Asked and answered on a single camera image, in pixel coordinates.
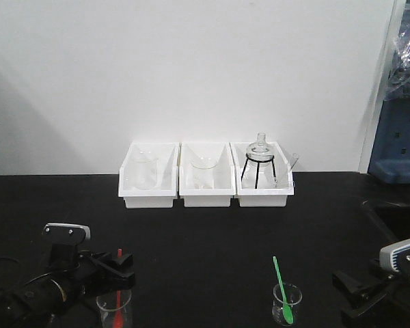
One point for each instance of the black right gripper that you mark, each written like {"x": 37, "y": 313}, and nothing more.
{"x": 390, "y": 296}

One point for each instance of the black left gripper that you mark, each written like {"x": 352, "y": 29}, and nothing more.
{"x": 76, "y": 273}

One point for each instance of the red plastic spoon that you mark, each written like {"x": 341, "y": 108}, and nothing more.
{"x": 118, "y": 318}

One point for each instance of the green plastic spoon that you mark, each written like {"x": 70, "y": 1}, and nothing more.
{"x": 287, "y": 312}

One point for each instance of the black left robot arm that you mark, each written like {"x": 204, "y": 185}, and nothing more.
{"x": 33, "y": 303}

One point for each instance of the clear glass beaker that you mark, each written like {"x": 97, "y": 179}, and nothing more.
{"x": 107, "y": 306}

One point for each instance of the clear beaker with green spoon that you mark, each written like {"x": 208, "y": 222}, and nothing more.
{"x": 294, "y": 297}

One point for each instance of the black sink basin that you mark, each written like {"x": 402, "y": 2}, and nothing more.
{"x": 391, "y": 218}

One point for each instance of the white left storage bin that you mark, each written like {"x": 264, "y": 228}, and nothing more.
{"x": 166, "y": 189}

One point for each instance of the white storage bin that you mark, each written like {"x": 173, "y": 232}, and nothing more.
{"x": 266, "y": 195}
{"x": 166, "y": 189}
{"x": 224, "y": 175}

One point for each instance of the glass beaker in left bin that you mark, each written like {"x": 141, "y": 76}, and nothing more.
{"x": 145, "y": 169}

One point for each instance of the glass beaker in bin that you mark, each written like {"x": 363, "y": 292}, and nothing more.
{"x": 203, "y": 172}
{"x": 145, "y": 169}

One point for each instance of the white middle storage bin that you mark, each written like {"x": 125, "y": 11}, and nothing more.
{"x": 224, "y": 175}

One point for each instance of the glass beaker in middle bin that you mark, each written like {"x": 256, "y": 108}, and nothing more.
{"x": 203, "y": 172}

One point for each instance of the white right storage bin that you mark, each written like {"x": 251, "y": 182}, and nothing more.
{"x": 266, "y": 195}

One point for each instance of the blue pegboard drying rack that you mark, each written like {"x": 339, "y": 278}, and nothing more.
{"x": 390, "y": 158}

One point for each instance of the glass flask on black stand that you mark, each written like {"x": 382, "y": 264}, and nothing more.
{"x": 259, "y": 154}

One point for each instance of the clear plastic bag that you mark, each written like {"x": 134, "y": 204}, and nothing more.
{"x": 399, "y": 77}

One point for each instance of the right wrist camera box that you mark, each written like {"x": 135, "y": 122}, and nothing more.
{"x": 395, "y": 257}

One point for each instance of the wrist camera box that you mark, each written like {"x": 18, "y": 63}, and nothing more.
{"x": 395, "y": 257}
{"x": 66, "y": 233}

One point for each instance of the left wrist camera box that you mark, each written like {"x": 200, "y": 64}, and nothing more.
{"x": 66, "y": 233}

